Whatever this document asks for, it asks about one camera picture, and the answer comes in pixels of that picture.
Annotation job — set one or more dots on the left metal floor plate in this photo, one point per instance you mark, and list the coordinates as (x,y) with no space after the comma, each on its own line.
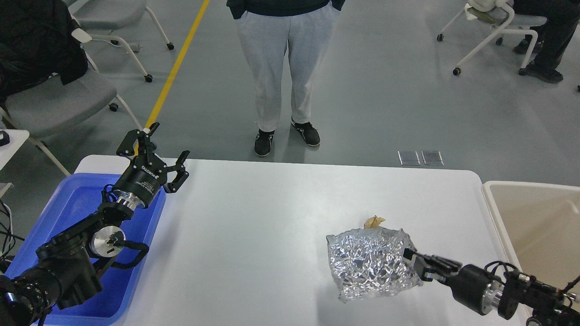
(408,158)

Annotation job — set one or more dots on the white grey office chair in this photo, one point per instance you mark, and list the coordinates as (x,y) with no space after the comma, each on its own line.
(113,15)

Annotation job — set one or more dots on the crumpled brown paper ball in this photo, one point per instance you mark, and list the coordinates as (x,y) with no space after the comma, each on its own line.
(373,222)

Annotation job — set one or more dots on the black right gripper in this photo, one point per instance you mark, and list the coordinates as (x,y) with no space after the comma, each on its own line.
(474,287)

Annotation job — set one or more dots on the right metal floor plate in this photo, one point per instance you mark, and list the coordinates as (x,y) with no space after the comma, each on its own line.
(432,158)

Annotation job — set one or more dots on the beige plastic bin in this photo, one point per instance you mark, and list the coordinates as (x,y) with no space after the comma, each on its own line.
(539,227)

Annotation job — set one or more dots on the seated person dark clothes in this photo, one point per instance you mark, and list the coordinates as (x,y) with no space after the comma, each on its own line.
(562,17)

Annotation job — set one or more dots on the white side table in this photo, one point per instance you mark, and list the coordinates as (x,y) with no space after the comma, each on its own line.
(11,141)

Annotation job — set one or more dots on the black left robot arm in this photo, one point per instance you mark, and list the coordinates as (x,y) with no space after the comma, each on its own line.
(71,264)

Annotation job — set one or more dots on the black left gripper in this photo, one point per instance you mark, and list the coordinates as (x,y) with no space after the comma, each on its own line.
(142,178)

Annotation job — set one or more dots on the white chair right background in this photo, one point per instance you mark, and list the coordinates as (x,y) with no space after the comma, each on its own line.
(500,17)

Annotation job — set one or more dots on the blue plastic bin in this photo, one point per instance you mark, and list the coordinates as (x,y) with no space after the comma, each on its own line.
(75,198)

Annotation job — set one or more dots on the aluminium foil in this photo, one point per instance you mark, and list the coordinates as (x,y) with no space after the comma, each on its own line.
(368,262)

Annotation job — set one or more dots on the metal floor plate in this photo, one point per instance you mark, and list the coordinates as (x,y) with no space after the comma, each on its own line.
(432,158)
(408,158)

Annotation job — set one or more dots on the grey chair with black jacket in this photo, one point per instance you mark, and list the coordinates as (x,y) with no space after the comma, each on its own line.
(48,85)

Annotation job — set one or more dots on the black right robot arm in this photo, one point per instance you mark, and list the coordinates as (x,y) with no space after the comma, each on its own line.
(550,306)

